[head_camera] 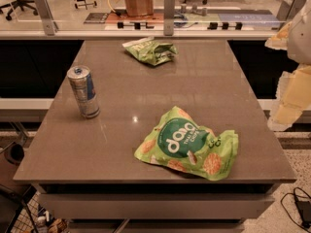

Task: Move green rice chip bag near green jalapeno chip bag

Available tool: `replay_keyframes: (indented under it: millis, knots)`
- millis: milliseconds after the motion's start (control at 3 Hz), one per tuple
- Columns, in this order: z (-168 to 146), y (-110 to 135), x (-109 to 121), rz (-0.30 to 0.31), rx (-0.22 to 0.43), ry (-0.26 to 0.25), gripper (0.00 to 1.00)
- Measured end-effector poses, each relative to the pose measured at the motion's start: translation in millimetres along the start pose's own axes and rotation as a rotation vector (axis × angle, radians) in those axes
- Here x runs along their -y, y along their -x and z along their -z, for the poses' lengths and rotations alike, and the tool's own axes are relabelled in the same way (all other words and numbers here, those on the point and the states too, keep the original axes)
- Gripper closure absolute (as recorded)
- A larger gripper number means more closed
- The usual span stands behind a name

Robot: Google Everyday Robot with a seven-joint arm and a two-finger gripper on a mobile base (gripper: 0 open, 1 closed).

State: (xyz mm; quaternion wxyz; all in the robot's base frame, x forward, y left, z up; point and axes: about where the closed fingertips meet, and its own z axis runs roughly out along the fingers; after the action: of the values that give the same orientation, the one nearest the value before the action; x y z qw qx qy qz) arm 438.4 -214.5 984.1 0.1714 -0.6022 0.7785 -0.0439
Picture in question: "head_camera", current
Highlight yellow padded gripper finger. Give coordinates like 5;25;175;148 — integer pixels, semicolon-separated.
264;22;292;50
267;64;311;131

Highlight green rice chip bag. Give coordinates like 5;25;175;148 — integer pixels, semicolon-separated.
134;106;239;181

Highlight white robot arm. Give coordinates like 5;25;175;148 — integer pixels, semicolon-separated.
265;0;311;131

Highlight green jalapeno chip bag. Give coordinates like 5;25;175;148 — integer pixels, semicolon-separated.
122;37;178;67

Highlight silver blue energy drink can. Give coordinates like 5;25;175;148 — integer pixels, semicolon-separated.
67;65;99;118

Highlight grey table drawer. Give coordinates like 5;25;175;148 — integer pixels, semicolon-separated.
39;193;274;219

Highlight right metal glass post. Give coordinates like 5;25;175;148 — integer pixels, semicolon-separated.
276;0;307;25

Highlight metal glass post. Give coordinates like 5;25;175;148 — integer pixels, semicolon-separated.
163;0;175;36
276;0;307;25
34;0;57;36

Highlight black power adapter with cable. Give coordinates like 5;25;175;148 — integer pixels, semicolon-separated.
280;187;311;233

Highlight centre metal glass post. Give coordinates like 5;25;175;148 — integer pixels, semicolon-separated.
163;0;175;36

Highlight left metal glass post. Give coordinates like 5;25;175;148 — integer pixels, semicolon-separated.
34;0;57;36

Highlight black wire basket cart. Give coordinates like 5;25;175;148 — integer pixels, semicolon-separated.
0;184;38;233

